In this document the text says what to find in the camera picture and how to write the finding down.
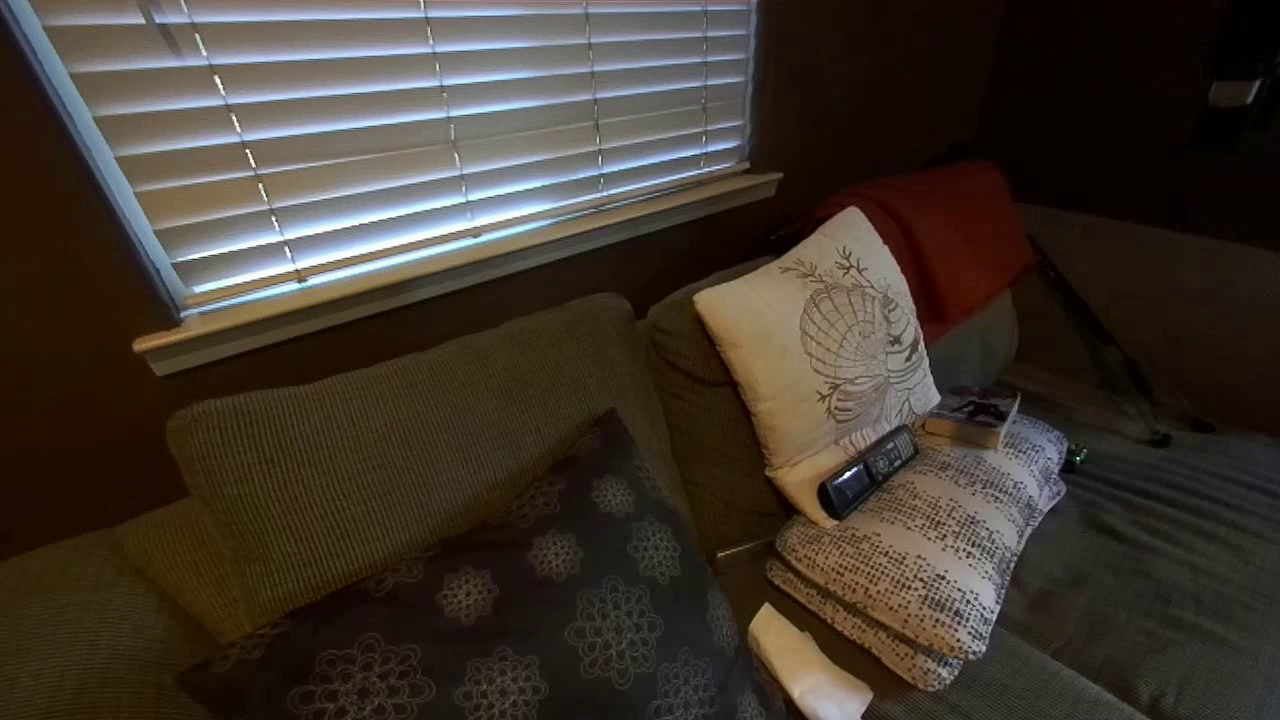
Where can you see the white folded paper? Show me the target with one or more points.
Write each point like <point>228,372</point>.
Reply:
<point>817,686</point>

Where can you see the red throw blanket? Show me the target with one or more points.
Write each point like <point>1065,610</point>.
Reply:
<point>955,228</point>

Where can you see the grey patterned flat pillow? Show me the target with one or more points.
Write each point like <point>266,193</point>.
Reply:
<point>923,571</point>

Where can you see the dark floral throw pillow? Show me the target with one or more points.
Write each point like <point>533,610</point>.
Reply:
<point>584,599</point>

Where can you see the white window sill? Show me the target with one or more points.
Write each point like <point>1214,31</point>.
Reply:
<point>328,306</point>

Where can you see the white window blinds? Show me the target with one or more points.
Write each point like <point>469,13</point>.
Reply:
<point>266,147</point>

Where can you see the black tripod stand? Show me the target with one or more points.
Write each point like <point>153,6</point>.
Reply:
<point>1109,356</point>

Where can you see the small book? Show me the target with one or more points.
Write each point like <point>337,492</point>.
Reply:
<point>977,419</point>

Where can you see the white embroidered throw pillow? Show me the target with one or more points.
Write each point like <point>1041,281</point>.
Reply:
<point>827,353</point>

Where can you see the olive green sofa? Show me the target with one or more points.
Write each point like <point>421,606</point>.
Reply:
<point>1144,592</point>

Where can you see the black remote control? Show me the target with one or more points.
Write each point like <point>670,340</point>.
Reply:
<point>865,474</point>

